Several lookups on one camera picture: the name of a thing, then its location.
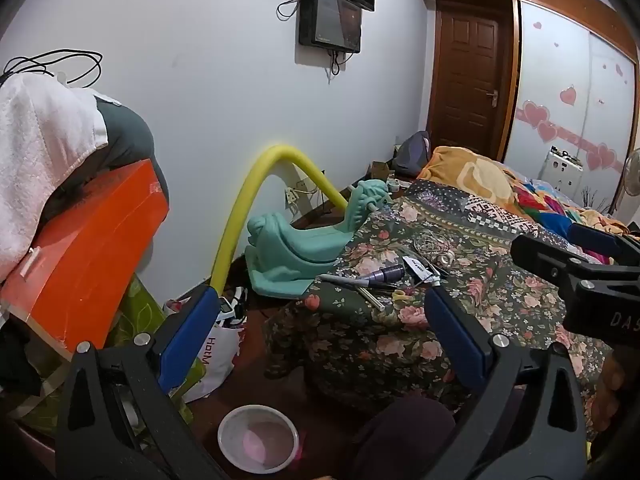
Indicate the white plastic bowl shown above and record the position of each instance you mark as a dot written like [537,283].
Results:
[235,430]

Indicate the black white card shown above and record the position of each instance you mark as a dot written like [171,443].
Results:
[417,266]

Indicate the white towel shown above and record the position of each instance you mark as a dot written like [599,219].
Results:
[40,150]

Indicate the thin metal rod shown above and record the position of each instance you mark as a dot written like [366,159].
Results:
[372,300]

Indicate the white plastic bag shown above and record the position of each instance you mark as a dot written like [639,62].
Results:
[220,355]

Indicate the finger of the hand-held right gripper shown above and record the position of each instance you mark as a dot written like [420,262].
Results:
[592,239]
[542,255]

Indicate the pink plastic basin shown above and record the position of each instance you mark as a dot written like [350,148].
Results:
[25,440]

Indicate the small black monitor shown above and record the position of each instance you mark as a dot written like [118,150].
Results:
[327,20]

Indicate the small cardboard box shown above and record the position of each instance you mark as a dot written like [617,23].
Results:
[381,169]

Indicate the dark floral blanket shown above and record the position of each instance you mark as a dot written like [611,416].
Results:
[400,340]

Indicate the orange blanket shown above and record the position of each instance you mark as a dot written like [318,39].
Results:
[470,175]

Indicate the brown wooden door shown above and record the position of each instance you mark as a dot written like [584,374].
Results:
[470,75]

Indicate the yellow foam tube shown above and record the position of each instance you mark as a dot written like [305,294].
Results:
[235,215]

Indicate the dark backpack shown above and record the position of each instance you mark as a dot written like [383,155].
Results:
[412,152]

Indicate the dark twig bundle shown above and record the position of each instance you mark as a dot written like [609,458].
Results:
[595,199]

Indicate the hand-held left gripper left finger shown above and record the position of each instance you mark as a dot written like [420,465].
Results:
[186,332]

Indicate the purple black marker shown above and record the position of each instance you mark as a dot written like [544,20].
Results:
[382,276]

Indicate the colourful quilt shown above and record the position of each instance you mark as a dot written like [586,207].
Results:
[550,210]

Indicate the dark grey cloth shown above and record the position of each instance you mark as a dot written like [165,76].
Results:
[127,135]

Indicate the wall socket with plugs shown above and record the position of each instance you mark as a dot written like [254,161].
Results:
[292,196]

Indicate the green floral bag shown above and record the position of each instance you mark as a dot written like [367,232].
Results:
[142,307]

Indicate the wardrobe with heart stickers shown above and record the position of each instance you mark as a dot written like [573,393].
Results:
[555,85]

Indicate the person's dark trousers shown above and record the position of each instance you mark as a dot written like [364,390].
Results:
[400,440]

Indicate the orange box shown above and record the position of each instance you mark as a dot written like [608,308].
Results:
[95,255]

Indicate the teal rocking horse toy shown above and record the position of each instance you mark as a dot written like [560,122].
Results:
[295,250]

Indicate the standing fan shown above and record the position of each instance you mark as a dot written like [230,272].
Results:
[631,172]

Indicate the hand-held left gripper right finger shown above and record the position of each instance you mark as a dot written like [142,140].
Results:
[452,330]

